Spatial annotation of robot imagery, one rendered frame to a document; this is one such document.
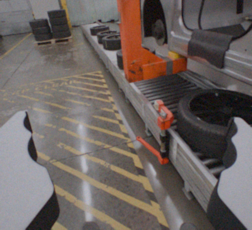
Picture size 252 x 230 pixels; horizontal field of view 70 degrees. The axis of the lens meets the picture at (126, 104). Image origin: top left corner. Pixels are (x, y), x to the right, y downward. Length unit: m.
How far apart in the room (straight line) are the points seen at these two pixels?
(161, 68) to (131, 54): 0.37
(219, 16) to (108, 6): 10.52
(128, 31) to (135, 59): 0.27
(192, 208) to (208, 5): 1.82
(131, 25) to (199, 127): 1.04
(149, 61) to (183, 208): 1.31
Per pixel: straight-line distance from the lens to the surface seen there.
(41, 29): 7.69
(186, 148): 1.31
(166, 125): 1.37
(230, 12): 2.38
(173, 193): 1.56
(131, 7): 1.75
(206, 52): 1.59
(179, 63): 2.08
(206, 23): 2.14
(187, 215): 1.49
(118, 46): 4.24
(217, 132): 1.31
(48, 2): 10.31
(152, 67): 1.93
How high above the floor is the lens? 1.30
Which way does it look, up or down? 31 degrees down
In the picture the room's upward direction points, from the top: 6 degrees counter-clockwise
